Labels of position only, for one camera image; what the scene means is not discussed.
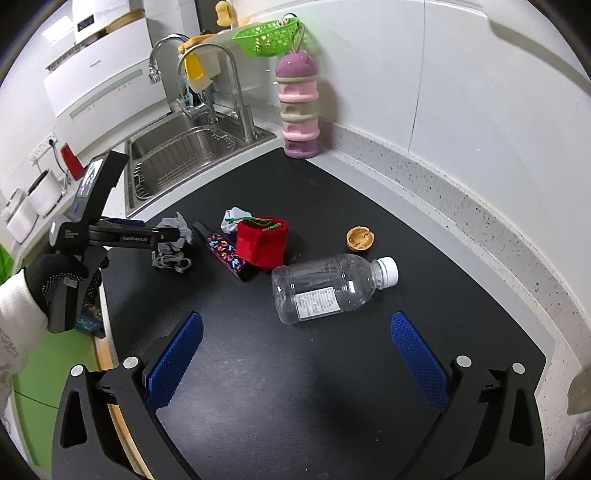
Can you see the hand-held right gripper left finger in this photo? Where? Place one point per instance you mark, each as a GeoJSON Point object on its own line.
{"type": "Point", "coordinates": [178, 355]}

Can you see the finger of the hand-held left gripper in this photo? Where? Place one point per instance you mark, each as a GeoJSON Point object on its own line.
{"type": "Point", "coordinates": [134, 237]}
{"type": "Point", "coordinates": [127, 222]}

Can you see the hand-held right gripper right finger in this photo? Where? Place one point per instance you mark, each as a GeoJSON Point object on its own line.
{"type": "Point", "coordinates": [420, 362]}

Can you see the grey face mask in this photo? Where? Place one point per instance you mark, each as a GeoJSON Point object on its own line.
{"type": "Point", "coordinates": [178, 227]}

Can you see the clear plastic bottle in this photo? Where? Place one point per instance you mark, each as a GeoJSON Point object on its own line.
{"type": "Point", "coordinates": [323, 288]}

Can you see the person's left hand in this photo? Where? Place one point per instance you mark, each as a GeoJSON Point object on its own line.
{"type": "Point", "coordinates": [46, 277]}

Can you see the red box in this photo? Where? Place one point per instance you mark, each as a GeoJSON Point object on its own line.
{"type": "Point", "coordinates": [71, 160]}

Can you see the white canister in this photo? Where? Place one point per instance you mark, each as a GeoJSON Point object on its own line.
{"type": "Point", "coordinates": [44, 194]}
{"type": "Point", "coordinates": [18, 217]}

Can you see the black patterned wrapper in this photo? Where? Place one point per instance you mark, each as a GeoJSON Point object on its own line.
{"type": "Point", "coordinates": [225, 250]}

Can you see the stainless steel sink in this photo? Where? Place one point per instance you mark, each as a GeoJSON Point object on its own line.
{"type": "Point", "coordinates": [184, 147]}

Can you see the crumpled white tissue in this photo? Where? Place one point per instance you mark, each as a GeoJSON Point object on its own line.
{"type": "Point", "coordinates": [229, 219]}

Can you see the black mat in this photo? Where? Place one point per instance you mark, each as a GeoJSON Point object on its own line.
{"type": "Point", "coordinates": [277, 392]}

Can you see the red cloth pouch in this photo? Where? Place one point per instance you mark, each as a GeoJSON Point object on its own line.
{"type": "Point", "coordinates": [261, 244]}

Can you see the walnut shell half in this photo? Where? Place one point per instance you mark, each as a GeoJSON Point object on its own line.
{"type": "Point", "coordinates": [360, 240]}

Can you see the curved chrome faucet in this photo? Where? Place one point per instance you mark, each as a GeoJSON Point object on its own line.
{"type": "Point", "coordinates": [159, 50]}

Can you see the tall steel faucet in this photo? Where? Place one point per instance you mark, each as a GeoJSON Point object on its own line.
{"type": "Point", "coordinates": [244, 115]}

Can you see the white water heater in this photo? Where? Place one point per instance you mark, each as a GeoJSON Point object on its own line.
{"type": "Point", "coordinates": [108, 16]}

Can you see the white hanging caddy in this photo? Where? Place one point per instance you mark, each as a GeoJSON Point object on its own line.
{"type": "Point", "coordinates": [213, 62]}

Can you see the pink stacked container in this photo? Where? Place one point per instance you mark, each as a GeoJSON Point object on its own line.
{"type": "Point", "coordinates": [299, 136]}

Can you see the yellow sponge figure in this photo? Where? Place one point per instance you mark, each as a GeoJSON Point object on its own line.
{"type": "Point", "coordinates": [225, 13]}

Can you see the green plastic basket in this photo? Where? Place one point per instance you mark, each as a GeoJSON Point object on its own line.
{"type": "Point", "coordinates": [263, 39]}

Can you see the white wall socket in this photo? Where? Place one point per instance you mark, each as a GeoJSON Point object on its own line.
{"type": "Point", "coordinates": [42, 146]}

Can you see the white wall appliance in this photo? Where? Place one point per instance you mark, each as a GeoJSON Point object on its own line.
{"type": "Point", "coordinates": [97, 83]}

